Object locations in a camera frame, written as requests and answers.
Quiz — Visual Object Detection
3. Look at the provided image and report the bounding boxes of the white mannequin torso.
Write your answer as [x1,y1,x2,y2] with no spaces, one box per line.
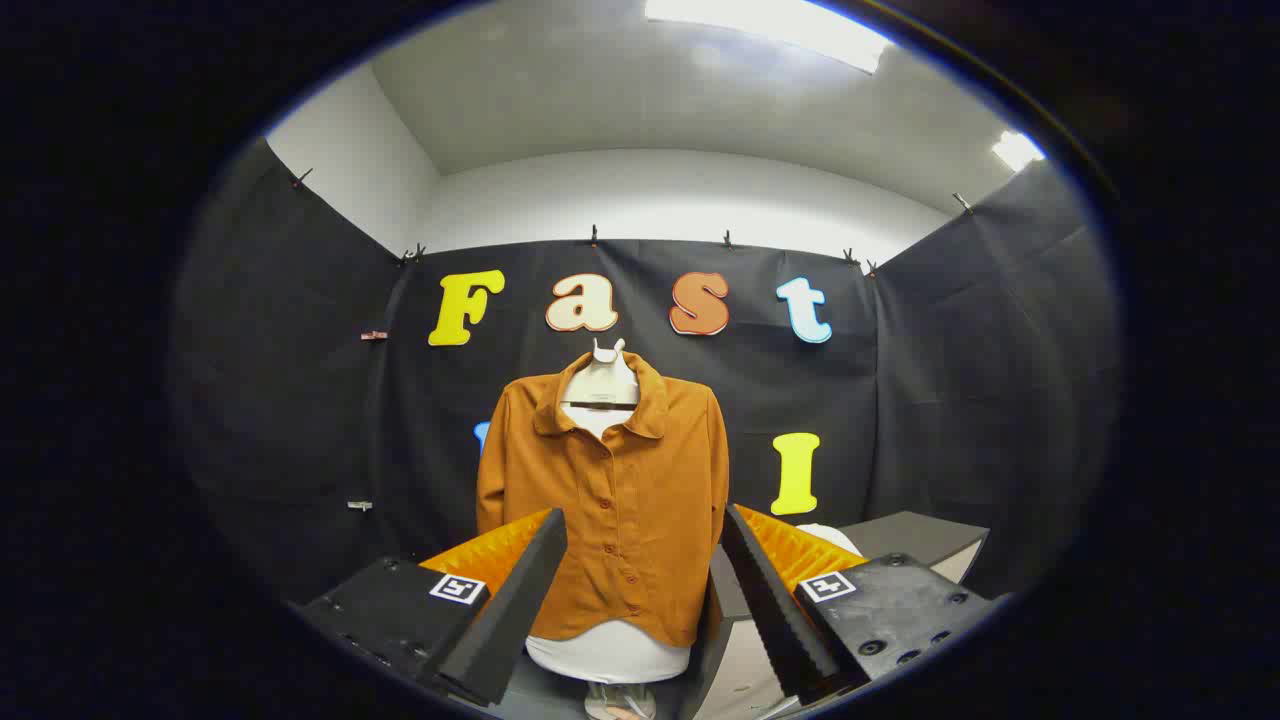
[525,338,693,687]

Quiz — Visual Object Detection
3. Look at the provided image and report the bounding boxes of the small ceiling light panel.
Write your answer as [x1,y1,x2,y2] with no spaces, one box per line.
[991,130,1047,173]

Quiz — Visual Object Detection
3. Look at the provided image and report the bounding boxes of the long ceiling light panel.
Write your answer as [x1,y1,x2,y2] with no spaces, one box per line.
[645,0,893,74]

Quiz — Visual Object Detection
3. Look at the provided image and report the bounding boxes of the orange button-up shirt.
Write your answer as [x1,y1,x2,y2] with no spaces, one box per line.
[476,350,731,649]

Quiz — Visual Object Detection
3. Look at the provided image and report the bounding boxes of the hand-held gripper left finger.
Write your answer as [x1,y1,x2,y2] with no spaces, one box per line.
[290,507,569,708]

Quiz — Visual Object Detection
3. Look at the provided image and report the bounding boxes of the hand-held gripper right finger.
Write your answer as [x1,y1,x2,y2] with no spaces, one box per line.
[722,503,1001,706]

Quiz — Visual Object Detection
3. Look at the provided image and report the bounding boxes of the row of black clips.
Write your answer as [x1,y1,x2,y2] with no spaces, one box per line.
[291,168,974,278]

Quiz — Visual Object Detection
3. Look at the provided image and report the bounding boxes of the black backdrop cloth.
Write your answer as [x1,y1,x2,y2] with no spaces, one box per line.
[168,138,1123,611]

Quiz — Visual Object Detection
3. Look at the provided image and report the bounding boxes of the grey table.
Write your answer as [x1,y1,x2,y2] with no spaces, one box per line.
[682,511,991,720]

